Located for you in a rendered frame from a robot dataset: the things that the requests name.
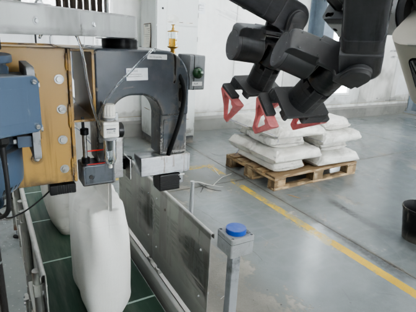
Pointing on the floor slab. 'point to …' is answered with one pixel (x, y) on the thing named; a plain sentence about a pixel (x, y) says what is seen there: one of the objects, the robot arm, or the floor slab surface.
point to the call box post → (231, 284)
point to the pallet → (317, 174)
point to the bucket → (409, 220)
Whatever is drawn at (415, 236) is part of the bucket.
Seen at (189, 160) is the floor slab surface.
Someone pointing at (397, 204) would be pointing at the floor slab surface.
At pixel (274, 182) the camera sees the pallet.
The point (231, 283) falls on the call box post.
